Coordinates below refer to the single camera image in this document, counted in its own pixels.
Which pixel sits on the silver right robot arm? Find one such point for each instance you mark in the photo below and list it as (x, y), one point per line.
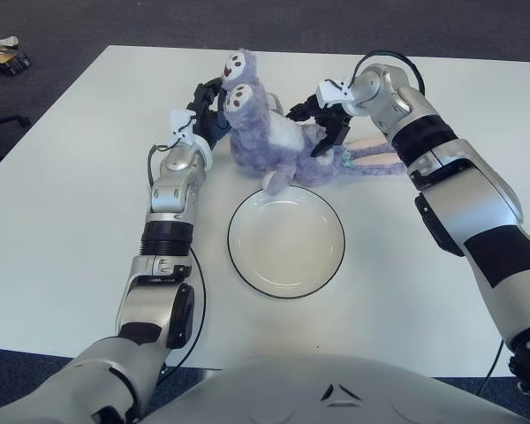
(459, 185)

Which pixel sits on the white plate with black rim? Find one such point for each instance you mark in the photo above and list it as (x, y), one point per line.
(286, 247)

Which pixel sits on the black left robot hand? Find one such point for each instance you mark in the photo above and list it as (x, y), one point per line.
(205, 117)

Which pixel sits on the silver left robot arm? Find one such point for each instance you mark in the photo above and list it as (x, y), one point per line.
(168, 221)

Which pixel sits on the dark cardboard box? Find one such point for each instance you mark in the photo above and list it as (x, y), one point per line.
(9, 62)

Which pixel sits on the grey robot torso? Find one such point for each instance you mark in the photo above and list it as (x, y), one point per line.
(335, 397)

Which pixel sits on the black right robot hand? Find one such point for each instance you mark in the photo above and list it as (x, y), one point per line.
(329, 121)

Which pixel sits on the purple plush rabbit doll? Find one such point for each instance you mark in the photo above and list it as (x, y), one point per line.
(274, 141)

